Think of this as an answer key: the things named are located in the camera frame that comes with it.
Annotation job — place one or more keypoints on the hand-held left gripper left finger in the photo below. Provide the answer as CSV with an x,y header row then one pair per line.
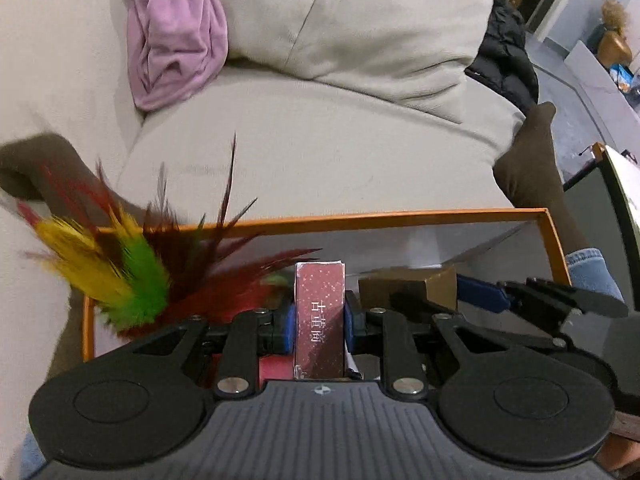
x,y
288,330

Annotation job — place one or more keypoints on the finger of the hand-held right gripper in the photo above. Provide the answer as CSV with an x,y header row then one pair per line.
x,y
480,292

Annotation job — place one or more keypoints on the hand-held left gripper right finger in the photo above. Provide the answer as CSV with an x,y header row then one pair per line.
x,y
350,330

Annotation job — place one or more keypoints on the dark red patterned box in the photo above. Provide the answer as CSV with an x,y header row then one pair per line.
x,y
320,320

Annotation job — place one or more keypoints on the brown cardboard box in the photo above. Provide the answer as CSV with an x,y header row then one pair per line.
x,y
435,285

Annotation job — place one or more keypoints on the orange cardboard box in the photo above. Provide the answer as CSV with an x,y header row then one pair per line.
x,y
400,245

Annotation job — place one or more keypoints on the person's right hand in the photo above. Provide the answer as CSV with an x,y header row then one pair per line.
x,y
622,455

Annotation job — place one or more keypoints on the brown sock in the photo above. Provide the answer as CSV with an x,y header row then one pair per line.
x,y
530,170
40,160

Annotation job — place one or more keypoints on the dark side table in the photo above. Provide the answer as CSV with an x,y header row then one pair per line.
x,y
595,200

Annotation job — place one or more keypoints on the colourful feather shuttlecock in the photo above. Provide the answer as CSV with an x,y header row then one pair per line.
x,y
140,280

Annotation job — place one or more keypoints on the beige fabric sofa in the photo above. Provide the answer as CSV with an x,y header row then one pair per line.
x,y
300,150

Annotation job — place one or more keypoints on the black puffer jacket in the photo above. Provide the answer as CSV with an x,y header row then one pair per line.
x,y
505,55

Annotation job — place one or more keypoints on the white marble slab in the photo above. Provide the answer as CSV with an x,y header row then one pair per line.
x,y
590,75

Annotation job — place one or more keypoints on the blue snack bag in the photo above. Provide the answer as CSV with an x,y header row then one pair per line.
x,y
625,77

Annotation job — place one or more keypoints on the gold vase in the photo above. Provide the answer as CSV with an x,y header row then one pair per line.
x,y
614,50

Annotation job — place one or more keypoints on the beige sofa cushion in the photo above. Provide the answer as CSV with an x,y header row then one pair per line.
x,y
375,25

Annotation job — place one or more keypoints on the purple cloth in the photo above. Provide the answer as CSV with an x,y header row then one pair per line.
x,y
175,45

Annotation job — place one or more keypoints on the dried flower bunch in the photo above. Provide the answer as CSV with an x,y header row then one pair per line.
x,y
615,15

